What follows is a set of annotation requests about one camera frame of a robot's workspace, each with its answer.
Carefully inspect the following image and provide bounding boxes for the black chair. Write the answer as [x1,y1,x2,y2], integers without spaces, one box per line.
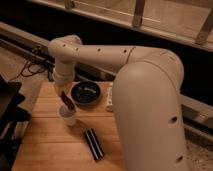
[0,75,31,166]

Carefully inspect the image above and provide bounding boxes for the white tube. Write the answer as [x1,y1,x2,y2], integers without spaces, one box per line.
[106,83,113,112]

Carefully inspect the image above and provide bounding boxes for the dark blue bowl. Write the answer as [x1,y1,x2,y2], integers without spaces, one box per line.
[71,81,101,106]

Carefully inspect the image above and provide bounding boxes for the black cables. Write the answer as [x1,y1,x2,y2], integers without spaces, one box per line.
[9,46,54,81]

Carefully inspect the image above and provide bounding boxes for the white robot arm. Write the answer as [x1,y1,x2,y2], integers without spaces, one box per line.
[48,35,190,171]

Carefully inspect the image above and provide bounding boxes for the black striped rectangular block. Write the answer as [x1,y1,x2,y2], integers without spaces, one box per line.
[84,128,104,161]

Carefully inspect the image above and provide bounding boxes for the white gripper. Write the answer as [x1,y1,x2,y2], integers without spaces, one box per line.
[52,70,74,94]

